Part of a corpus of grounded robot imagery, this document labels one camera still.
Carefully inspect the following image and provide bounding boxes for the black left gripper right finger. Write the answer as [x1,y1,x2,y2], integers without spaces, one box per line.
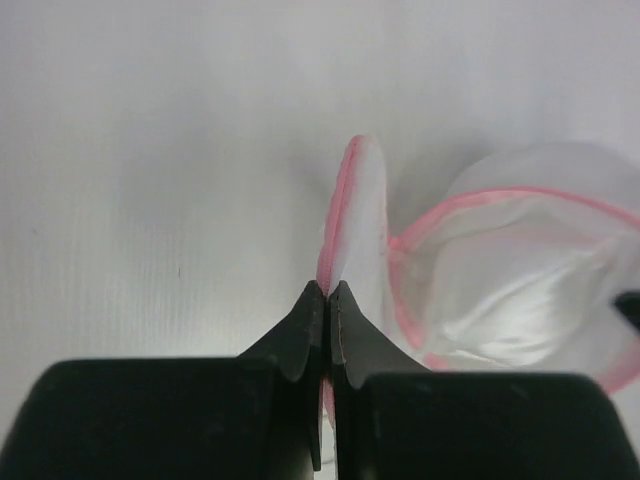
[327,283,630,479]

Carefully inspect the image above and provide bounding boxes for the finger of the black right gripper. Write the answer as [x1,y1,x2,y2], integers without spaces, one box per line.
[613,290,640,333]

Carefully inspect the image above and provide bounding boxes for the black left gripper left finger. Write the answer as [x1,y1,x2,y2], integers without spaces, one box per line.
[19,282,325,479]

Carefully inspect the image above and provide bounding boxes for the white cloth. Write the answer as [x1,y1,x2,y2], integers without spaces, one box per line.
[425,234,639,367]

